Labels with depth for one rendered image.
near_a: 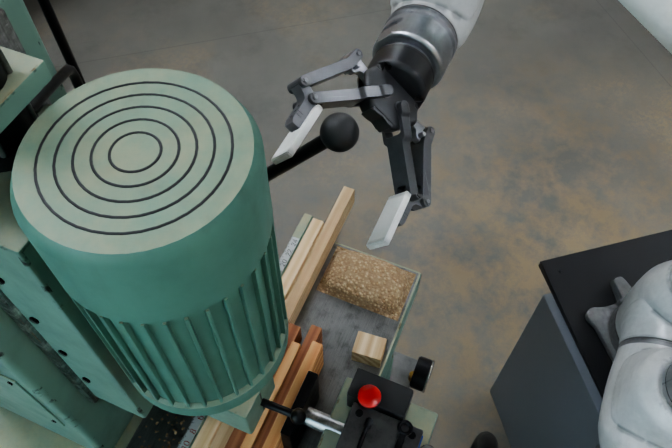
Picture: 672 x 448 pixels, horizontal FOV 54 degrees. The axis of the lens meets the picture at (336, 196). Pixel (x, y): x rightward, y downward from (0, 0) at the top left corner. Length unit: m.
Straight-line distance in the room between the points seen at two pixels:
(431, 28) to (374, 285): 0.44
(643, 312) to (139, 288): 0.97
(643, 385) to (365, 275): 0.45
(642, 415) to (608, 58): 2.01
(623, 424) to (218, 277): 0.83
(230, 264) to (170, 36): 2.48
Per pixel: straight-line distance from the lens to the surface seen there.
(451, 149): 2.44
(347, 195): 1.13
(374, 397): 0.88
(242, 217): 0.45
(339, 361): 1.03
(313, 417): 0.94
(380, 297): 1.05
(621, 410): 1.18
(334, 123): 0.57
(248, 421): 0.85
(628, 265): 1.55
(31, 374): 0.84
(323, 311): 1.06
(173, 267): 0.44
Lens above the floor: 1.86
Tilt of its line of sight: 55 degrees down
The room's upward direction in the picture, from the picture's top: straight up
